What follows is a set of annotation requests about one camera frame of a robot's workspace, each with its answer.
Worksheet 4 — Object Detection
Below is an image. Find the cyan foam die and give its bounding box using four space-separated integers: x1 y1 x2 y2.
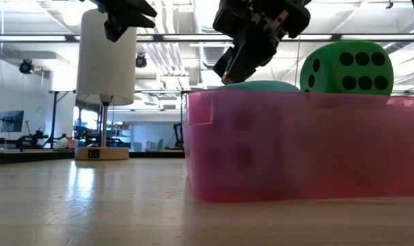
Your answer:
215 80 301 93

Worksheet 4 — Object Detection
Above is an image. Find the green foam die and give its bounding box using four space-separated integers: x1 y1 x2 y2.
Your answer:
299 40 395 96

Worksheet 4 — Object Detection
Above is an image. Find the pink plastic bin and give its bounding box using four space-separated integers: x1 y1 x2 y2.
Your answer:
182 88 414 204

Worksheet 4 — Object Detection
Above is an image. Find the white shade table lamp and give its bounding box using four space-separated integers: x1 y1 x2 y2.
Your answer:
74 8 138 161

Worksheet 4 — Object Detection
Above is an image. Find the ceiling air vent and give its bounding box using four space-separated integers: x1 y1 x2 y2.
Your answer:
200 45 228 68

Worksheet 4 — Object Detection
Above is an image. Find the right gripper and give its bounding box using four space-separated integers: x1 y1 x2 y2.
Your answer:
212 0 312 85

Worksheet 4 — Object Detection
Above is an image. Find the black ceiling spotlight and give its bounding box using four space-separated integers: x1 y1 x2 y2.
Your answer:
135 53 148 69
18 58 35 75

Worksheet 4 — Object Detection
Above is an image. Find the grey computer monitor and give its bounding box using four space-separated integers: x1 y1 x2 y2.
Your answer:
0 109 25 133

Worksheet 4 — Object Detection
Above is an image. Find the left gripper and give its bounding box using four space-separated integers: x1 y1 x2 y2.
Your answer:
90 0 158 43

